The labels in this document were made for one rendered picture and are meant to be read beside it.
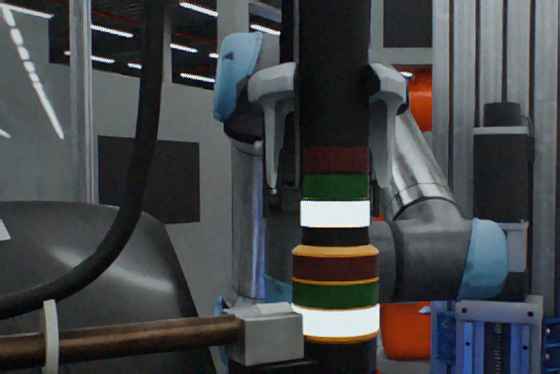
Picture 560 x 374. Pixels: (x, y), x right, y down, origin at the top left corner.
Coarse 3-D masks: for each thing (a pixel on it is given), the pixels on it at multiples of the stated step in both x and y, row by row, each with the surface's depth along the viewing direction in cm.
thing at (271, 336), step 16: (240, 320) 32; (256, 320) 32; (272, 320) 32; (288, 320) 32; (240, 336) 32; (256, 336) 32; (272, 336) 32; (288, 336) 32; (224, 352) 34; (240, 352) 32; (256, 352) 32; (272, 352) 32; (288, 352) 32; (240, 368) 33; (256, 368) 32; (272, 368) 32; (288, 368) 32; (304, 368) 32
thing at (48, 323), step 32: (160, 0) 30; (160, 32) 30; (160, 64) 30; (160, 96) 30; (128, 192) 30; (128, 224) 30; (96, 256) 29; (32, 288) 28; (64, 288) 28; (0, 320) 28
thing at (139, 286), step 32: (32, 224) 41; (64, 224) 42; (96, 224) 44; (160, 224) 48; (0, 256) 38; (32, 256) 39; (64, 256) 40; (128, 256) 43; (160, 256) 44; (0, 288) 37; (96, 288) 39; (128, 288) 40; (160, 288) 42; (32, 320) 36; (64, 320) 37; (96, 320) 38; (128, 320) 38; (192, 352) 39
